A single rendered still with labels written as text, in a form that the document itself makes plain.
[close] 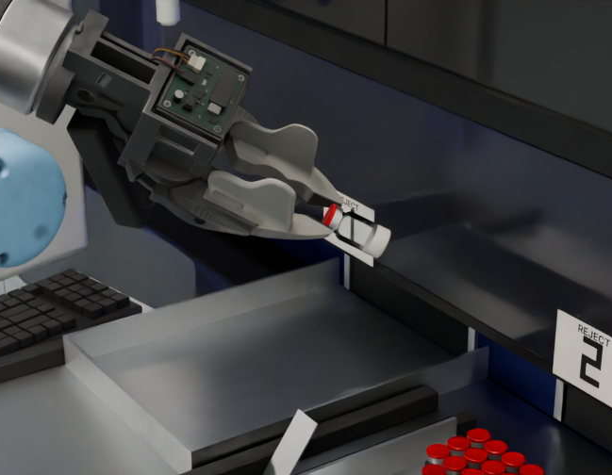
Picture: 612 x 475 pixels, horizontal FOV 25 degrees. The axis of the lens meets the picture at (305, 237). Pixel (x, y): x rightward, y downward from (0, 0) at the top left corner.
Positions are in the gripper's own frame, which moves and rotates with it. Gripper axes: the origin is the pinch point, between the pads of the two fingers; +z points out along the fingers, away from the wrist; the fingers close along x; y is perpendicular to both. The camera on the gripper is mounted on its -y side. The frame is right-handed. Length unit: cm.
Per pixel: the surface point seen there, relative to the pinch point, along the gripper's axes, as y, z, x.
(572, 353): -12.4, 26.4, 7.2
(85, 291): -73, -11, 23
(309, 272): -51, 10, 26
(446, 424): -26.9, 22.5, 3.7
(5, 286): -134, -22, 47
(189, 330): -52, 0, 14
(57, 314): -70, -13, 17
